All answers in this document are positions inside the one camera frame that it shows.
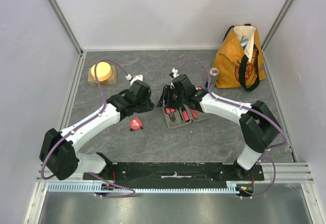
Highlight pink handled pliers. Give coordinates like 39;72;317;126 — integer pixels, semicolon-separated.
165;108;176;123

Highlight grey plastic tool case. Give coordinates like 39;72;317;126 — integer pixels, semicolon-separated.
157;85;214;129

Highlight pink utility knife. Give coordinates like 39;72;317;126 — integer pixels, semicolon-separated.
191;109;198;120

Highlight pink handled screwdriver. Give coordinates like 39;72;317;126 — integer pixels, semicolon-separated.
181;109;190;122

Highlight pink tape measure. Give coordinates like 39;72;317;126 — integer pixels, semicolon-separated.
129;117;143;131

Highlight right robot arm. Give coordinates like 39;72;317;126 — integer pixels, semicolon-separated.
160;74;281;180

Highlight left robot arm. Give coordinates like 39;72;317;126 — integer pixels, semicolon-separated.
39;75;154;180

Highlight energy drink can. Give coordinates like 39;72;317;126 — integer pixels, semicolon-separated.
205;68;219;90

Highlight yellow round sponge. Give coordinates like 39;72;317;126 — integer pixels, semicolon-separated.
91;62;113;81

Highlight yellow tote bag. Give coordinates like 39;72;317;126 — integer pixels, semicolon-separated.
212;24;265;92

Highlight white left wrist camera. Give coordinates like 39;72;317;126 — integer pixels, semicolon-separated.
126;74;143;86

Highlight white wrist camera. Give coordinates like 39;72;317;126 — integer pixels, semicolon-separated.
126;74;143;86
169;68;179;79

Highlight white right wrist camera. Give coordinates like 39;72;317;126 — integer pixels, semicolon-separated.
169;68;179;79

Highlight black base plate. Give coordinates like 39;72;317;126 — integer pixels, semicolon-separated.
98;162;264;182

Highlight grey cable duct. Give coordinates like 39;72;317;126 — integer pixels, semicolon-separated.
47;182;241;193

